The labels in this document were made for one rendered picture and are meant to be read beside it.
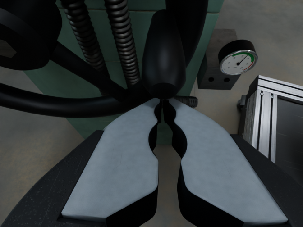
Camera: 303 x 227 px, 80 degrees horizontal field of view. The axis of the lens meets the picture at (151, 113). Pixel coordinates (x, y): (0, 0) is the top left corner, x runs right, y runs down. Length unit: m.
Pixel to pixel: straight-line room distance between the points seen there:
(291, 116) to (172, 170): 0.58
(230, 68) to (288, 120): 0.63
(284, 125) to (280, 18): 1.14
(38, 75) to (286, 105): 0.96
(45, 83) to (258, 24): 1.55
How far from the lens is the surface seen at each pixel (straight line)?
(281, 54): 1.59
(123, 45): 0.24
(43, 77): 0.56
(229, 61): 0.36
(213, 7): 0.36
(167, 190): 0.91
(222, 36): 0.48
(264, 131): 0.87
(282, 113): 0.98
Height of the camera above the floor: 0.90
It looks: 62 degrees down
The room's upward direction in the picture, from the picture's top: 2 degrees clockwise
